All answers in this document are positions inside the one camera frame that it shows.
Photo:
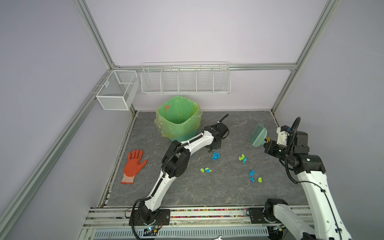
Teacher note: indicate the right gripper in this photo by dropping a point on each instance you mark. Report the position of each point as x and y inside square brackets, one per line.
[270, 146]

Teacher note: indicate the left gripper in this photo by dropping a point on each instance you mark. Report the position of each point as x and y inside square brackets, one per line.
[218, 147]

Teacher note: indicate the green hand brush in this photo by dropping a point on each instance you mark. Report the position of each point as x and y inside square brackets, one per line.
[259, 136]

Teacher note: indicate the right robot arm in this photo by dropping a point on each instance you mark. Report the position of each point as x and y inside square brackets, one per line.
[306, 170]

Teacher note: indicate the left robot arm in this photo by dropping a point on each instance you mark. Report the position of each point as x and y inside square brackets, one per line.
[174, 164]

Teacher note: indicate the blue paper scrap cluster centre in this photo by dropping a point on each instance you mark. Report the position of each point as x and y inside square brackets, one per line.
[215, 156]

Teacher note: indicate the green blue scrap cluster front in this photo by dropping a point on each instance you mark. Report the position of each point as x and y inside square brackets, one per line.
[206, 170]

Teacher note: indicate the green trash bin with bag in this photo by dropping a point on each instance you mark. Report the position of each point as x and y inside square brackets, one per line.
[179, 118]

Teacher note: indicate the blue green scrap cluster far right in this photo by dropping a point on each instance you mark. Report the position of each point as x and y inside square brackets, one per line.
[253, 178]

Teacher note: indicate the red rubber glove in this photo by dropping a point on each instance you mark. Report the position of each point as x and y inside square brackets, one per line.
[133, 166]

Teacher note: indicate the small white mesh basket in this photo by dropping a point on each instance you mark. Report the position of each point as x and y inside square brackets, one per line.
[118, 91]

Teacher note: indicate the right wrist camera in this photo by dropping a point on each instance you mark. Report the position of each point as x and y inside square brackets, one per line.
[282, 133]

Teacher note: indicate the long white wire basket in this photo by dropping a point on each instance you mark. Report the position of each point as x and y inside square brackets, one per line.
[186, 78]

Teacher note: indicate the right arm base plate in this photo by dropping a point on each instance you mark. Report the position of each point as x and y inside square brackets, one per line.
[257, 215]

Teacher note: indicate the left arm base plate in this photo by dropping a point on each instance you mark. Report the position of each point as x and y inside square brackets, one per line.
[146, 217]

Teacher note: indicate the aluminium front rail frame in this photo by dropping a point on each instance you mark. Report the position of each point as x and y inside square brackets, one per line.
[216, 223]

